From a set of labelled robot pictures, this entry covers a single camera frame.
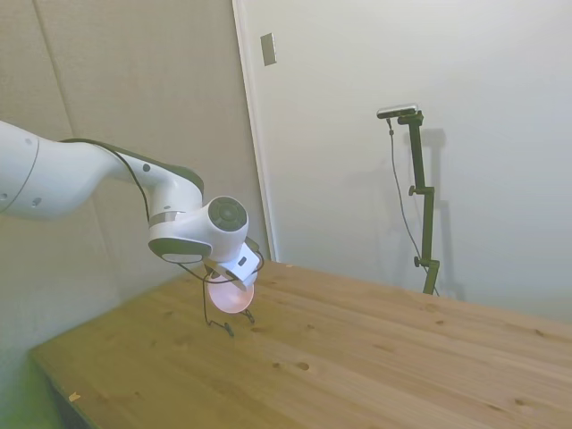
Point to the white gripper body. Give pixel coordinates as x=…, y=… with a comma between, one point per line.
x=243, y=264

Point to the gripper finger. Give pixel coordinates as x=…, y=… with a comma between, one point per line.
x=242, y=286

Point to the pink bowl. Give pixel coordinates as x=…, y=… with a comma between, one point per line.
x=230, y=298

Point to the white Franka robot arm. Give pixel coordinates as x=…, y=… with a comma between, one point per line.
x=80, y=179

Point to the small tan tape scrap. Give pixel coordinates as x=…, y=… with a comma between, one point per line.
x=73, y=396

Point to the white door frame trim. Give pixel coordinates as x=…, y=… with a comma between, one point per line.
x=254, y=134

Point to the camera on green stand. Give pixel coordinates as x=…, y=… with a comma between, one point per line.
x=395, y=179

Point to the dark green camera stand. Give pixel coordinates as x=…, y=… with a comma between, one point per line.
x=422, y=187

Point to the grey wall switch plate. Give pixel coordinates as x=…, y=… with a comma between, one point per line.
x=268, y=49

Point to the grey exterior camera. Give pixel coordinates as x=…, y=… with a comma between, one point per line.
x=397, y=110

